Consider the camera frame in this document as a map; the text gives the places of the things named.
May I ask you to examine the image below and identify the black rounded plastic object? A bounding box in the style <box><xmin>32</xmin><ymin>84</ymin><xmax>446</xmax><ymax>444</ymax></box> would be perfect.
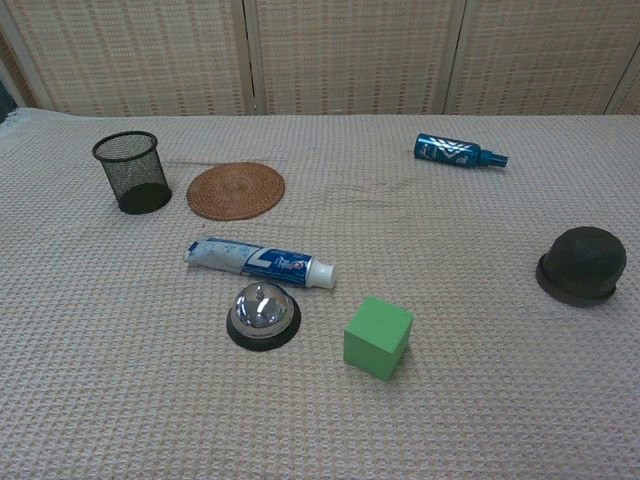
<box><xmin>535</xmin><ymin>226</ymin><xmax>628</xmax><ymax>307</ymax></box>

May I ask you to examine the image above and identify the blue white toothpaste tube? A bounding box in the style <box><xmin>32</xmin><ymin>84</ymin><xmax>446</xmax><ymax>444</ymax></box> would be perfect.
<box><xmin>183</xmin><ymin>235</ymin><xmax>336</xmax><ymax>290</ymax></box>

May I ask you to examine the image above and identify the silver desk call bell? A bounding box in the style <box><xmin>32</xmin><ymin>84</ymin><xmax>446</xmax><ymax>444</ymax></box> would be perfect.
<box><xmin>225</xmin><ymin>281</ymin><xmax>304</xmax><ymax>354</ymax></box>

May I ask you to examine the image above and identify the round woven rattan coaster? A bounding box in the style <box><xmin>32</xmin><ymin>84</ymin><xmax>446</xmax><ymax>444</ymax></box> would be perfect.
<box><xmin>186</xmin><ymin>161</ymin><xmax>286</xmax><ymax>221</ymax></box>

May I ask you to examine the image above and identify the green foam cube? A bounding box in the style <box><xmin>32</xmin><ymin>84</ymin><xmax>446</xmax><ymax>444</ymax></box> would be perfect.
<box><xmin>342</xmin><ymin>294</ymin><xmax>415</xmax><ymax>383</ymax></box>

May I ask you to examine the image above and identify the blue spray bottle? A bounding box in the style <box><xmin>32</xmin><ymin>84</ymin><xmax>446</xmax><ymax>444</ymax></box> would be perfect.
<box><xmin>413</xmin><ymin>132</ymin><xmax>510</xmax><ymax>170</ymax></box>

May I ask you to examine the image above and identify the black mesh pen holder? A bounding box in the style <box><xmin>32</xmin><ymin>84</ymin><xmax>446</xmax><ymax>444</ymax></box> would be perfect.
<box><xmin>91</xmin><ymin>130</ymin><xmax>174</xmax><ymax>216</ymax></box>

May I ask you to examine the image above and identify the woven bamboo folding screen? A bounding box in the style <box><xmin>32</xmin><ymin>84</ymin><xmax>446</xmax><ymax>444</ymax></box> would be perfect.
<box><xmin>0</xmin><ymin>0</ymin><xmax>640</xmax><ymax>118</ymax></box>

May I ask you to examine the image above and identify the beige waffle weave tablecloth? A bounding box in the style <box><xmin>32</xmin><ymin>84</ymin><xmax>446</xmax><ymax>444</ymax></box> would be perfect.
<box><xmin>0</xmin><ymin>108</ymin><xmax>640</xmax><ymax>480</ymax></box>

